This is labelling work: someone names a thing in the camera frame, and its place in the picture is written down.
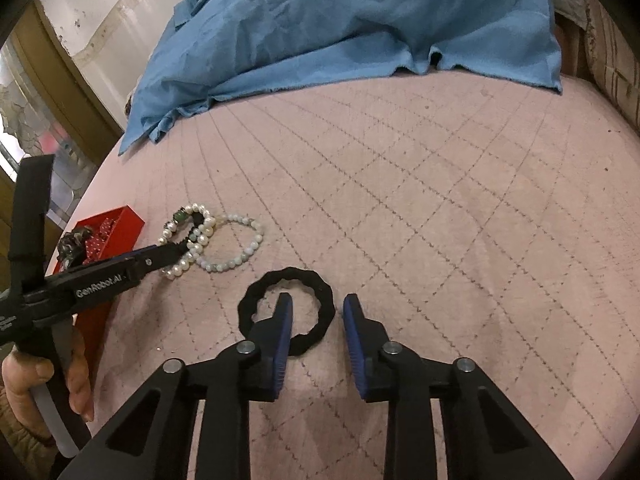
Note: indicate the person's left hand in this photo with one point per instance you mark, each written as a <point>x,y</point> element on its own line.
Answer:
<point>20,395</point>

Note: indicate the dark bronze ornament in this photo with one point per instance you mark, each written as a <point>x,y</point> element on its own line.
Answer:
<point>75,245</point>

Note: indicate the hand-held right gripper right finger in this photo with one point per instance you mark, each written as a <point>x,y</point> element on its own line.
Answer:
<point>352,340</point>

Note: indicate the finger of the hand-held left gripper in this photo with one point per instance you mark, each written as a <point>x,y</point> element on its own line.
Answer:
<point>155,260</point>

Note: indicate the blue cloth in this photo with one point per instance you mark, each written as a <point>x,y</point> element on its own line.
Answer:
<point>350,20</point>

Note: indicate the red box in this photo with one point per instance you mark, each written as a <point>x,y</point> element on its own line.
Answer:
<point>125,230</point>

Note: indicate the wooden door frame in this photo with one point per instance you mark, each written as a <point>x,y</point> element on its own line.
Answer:
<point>65,90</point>

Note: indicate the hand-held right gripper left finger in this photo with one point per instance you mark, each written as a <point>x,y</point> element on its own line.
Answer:
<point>280,340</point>

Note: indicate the striped floral cushion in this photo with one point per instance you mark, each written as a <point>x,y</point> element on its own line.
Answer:
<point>615,70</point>

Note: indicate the patterned glass door panel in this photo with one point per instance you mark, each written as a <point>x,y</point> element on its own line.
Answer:
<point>20,110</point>

